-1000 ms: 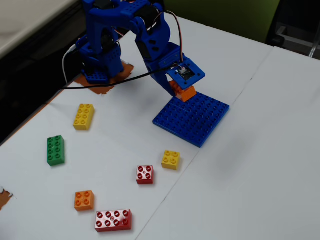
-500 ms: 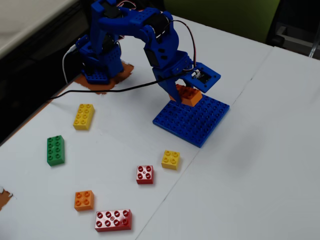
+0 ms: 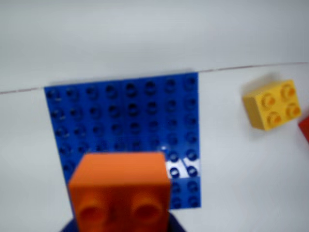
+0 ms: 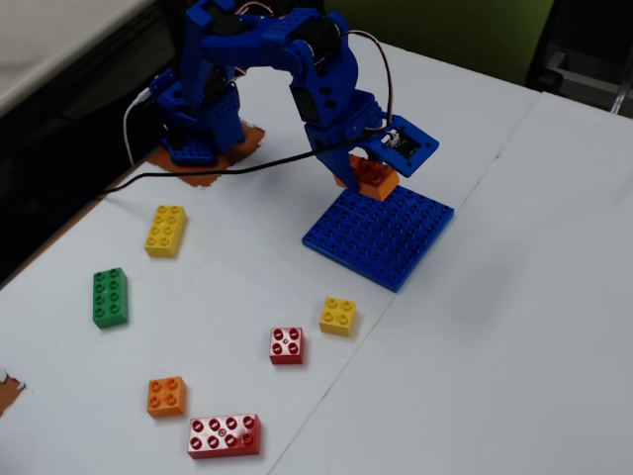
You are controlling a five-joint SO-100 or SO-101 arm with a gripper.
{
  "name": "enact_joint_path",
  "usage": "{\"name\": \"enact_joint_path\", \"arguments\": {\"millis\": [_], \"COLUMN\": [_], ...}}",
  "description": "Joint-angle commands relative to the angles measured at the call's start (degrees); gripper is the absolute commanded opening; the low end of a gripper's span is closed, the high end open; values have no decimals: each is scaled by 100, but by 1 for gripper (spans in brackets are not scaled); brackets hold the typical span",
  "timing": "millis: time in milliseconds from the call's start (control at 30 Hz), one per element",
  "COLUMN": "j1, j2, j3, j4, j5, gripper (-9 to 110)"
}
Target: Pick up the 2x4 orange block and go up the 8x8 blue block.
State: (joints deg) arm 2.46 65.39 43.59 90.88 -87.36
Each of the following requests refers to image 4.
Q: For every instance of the red 2x4 block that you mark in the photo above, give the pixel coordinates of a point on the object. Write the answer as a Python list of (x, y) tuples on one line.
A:
[(223, 436)]

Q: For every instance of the grey side table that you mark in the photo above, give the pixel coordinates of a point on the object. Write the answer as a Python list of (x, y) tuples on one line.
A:
[(49, 39)]

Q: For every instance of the green partition panel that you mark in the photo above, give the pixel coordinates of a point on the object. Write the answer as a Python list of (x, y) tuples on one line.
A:
[(445, 29)]

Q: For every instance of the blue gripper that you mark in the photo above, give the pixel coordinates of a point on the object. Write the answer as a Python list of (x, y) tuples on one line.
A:
[(332, 140)]

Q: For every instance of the yellow 2x4 block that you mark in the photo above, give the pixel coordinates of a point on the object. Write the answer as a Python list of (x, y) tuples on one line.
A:
[(165, 231)]

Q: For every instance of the blue 8x8 stud plate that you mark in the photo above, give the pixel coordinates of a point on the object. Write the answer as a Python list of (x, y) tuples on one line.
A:
[(381, 237)]

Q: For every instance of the brown tape patch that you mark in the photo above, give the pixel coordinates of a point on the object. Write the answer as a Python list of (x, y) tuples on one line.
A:
[(7, 393), (247, 143)]

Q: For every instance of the red 2x2 block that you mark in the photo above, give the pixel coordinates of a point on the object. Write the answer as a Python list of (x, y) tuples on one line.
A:
[(287, 346)]

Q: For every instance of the green 2x4 block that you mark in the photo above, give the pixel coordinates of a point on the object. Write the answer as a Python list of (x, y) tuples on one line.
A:
[(110, 298)]

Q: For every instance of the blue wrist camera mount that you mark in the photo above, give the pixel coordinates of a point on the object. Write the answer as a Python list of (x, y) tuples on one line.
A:
[(410, 148)]

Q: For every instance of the orange 2x4 block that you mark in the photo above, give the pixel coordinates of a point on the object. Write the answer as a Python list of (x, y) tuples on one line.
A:
[(378, 180)]

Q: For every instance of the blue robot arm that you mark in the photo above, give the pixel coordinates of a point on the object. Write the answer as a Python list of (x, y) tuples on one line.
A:
[(257, 44)]

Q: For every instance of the orange 2x2 block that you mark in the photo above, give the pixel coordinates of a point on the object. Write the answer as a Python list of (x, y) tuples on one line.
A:
[(166, 397)]

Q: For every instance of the black chair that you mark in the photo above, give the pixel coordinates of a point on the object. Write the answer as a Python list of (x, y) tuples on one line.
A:
[(593, 29)]

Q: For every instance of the yellow 2x2 block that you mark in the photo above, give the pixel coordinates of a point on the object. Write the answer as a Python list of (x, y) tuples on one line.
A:
[(337, 316)]

